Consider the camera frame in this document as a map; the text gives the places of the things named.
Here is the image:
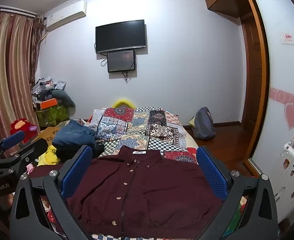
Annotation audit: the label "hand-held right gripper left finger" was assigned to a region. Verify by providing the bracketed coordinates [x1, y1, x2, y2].
[9, 145, 95, 240]

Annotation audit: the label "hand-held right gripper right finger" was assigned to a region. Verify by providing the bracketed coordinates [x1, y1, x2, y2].
[196, 145, 279, 240]

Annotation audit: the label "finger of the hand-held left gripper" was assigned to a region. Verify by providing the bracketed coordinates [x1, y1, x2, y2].
[2, 138, 49, 178]
[0, 130, 26, 161]

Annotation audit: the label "maroon button-up jacket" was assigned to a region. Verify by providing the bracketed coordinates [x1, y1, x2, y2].
[67, 145, 223, 238]

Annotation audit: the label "red plush toy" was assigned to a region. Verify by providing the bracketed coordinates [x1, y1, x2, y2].
[10, 118, 38, 140]

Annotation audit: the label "yellow garment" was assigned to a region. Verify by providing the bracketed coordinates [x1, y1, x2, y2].
[37, 146, 62, 167]

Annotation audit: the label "black garment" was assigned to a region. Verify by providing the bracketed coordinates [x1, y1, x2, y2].
[55, 141, 105, 162]

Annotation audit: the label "orange patterned cloth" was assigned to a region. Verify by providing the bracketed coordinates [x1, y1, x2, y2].
[37, 125, 71, 143]

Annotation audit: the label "green patterned box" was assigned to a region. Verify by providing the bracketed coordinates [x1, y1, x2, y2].
[36, 105, 71, 127]

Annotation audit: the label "blue jeans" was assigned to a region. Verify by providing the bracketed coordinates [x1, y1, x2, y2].
[52, 119, 98, 153]

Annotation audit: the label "bed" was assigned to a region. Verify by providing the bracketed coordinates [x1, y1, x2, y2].
[27, 107, 250, 240]

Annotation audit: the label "orange box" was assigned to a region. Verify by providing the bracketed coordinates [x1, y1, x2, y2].
[39, 98, 59, 110]

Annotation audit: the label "grey-blue backpack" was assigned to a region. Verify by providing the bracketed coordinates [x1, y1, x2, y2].
[191, 106, 216, 140]

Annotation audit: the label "grey-green cushion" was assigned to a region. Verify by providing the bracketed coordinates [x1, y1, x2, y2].
[51, 90, 76, 115]

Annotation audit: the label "pile of clutter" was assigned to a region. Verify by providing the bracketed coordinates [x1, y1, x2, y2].
[31, 76, 68, 103]

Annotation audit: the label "striped red-gold curtain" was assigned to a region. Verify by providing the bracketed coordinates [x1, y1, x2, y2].
[0, 11, 47, 142]

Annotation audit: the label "patchwork printed blanket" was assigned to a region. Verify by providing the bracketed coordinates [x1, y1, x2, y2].
[90, 107, 198, 165]

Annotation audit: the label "white suitcase with stickers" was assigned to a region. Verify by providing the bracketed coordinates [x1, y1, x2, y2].
[272, 140, 294, 223]

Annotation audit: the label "yellow hoop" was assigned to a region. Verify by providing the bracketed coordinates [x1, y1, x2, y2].
[112, 99, 136, 109]

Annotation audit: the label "wooden room door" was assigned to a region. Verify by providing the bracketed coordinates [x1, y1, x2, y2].
[240, 14, 258, 140]

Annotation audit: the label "white sliding wardrobe door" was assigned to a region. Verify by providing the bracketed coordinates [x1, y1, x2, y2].
[247, 0, 294, 227]

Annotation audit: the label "white air conditioner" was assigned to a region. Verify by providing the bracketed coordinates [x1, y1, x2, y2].
[46, 0, 88, 32]

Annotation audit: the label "pink paper sticker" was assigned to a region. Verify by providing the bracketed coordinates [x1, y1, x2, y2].
[281, 32, 294, 45]

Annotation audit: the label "wooden wardrobe frame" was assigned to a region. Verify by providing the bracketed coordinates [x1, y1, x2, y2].
[203, 0, 270, 178]

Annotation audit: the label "small black wall monitor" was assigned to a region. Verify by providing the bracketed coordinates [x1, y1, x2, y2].
[107, 50, 136, 73]

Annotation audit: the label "wall-mounted black television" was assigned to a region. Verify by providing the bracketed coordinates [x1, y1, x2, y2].
[95, 19, 147, 54]

